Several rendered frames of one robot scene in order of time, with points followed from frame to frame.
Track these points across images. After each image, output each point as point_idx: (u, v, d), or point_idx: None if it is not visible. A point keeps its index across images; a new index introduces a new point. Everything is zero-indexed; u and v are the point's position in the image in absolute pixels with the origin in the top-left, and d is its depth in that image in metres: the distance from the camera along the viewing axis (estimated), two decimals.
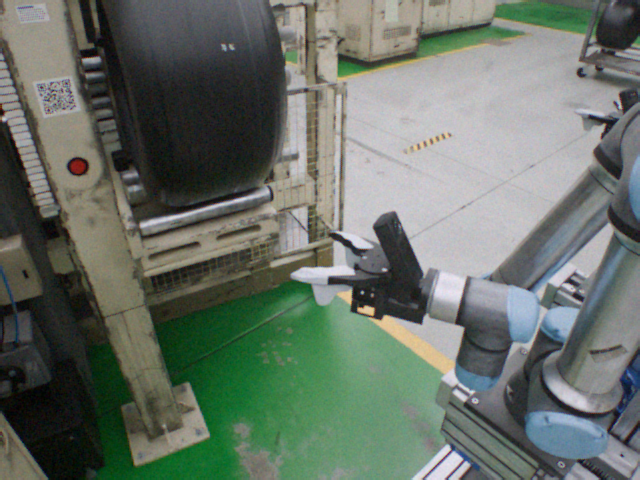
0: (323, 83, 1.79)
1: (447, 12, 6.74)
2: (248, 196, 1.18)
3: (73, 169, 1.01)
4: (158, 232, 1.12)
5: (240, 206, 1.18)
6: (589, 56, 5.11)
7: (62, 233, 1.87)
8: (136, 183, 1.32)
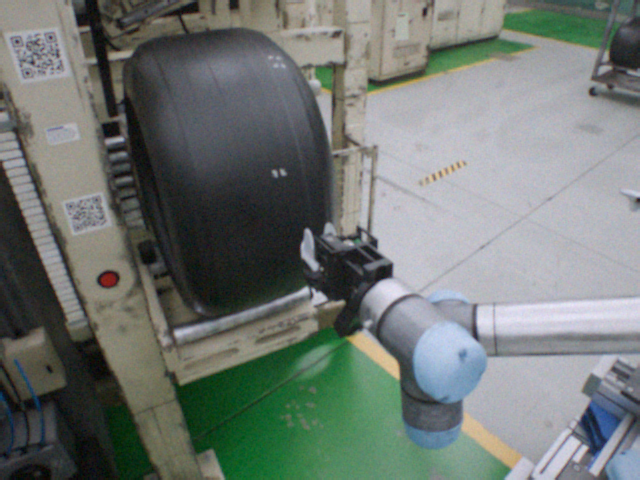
0: (351, 142, 1.73)
1: (455, 26, 6.68)
2: (287, 298, 1.12)
3: (103, 283, 0.94)
4: (194, 339, 1.06)
5: (279, 308, 1.12)
6: (602, 75, 5.05)
7: None
8: (163, 270, 1.26)
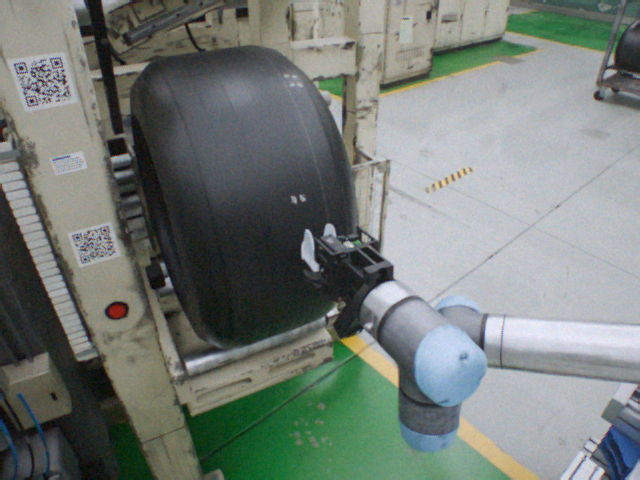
0: (362, 156, 1.68)
1: (459, 29, 6.63)
2: (302, 326, 1.08)
3: (112, 314, 0.90)
4: (206, 370, 1.02)
5: (294, 336, 1.08)
6: (607, 79, 5.01)
7: None
8: None
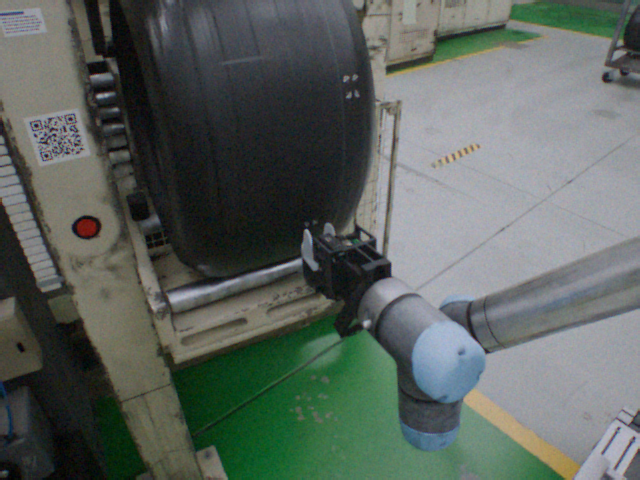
0: None
1: (462, 13, 6.48)
2: None
3: (80, 231, 0.75)
4: None
5: None
6: (616, 60, 4.86)
7: None
8: None
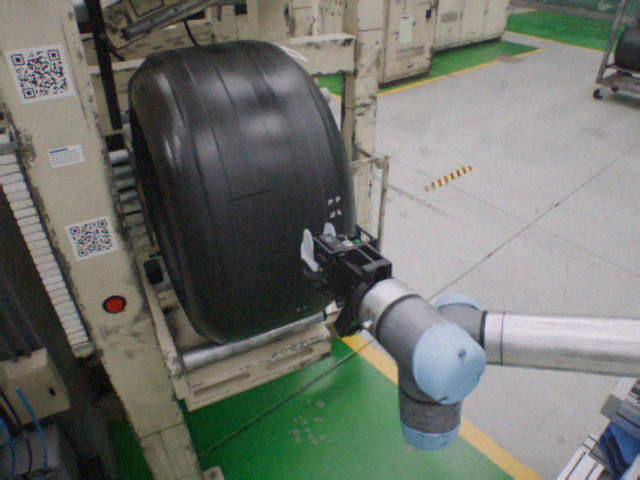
0: (361, 153, 1.68)
1: (459, 28, 6.63)
2: (300, 330, 1.10)
3: (109, 308, 0.90)
4: None
5: None
6: (607, 78, 5.01)
7: (80, 308, 1.76)
8: None
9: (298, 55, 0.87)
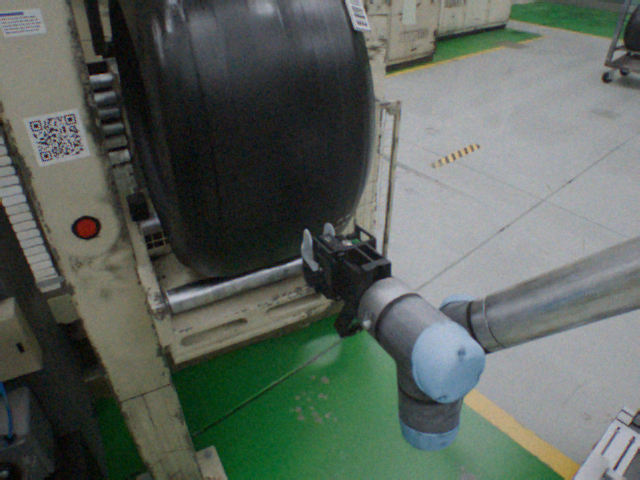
0: None
1: (462, 14, 6.48)
2: None
3: (80, 232, 0.75)
4: (187, 285, 0.85)
5: None
6: (616, 60, 4.86)
7: None
8: (155, 221, 1.04)
9: (363, 16, 0.65)
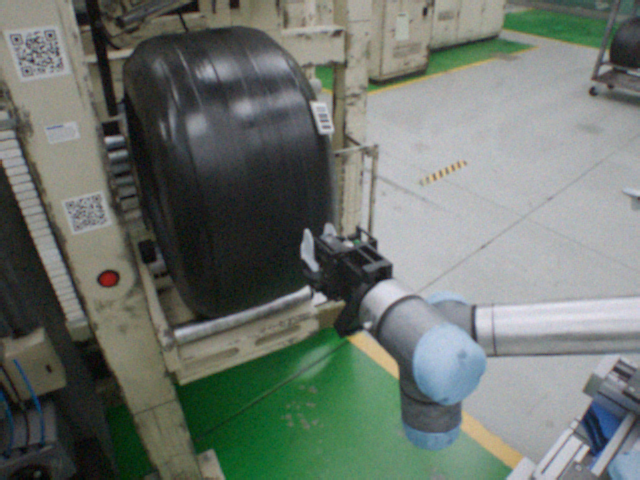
0: (351, 142, 1.72)
1: (456, 26, 6.67)
2: None
3: (103, 282, 0.94)
4: (189, 321, 1.05)
5: None
6: (602, 75, 5.05)
7: None
8: (161, 260, 1.23)
9: (328, 120, 0.84)
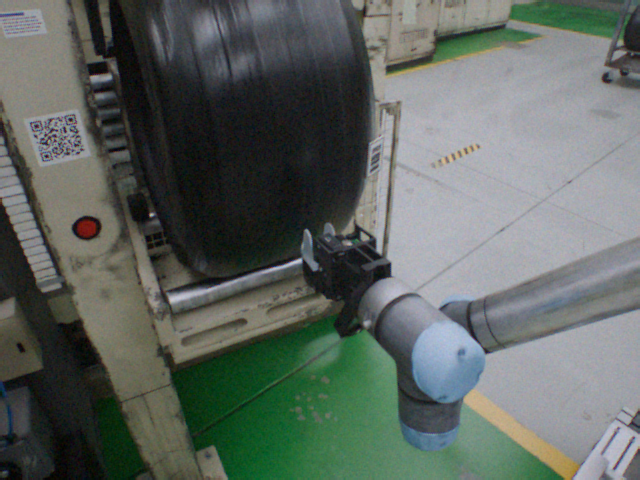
0: None
1: (462, 14, 6.49)
2: None
3: (81, 232, 0.75)
4: (193, 304, 0.85)
5: (295, 261, 0.92)
6: (616, 60, 4.86)
7: None
8: None
9: (378, 158, 0.72)
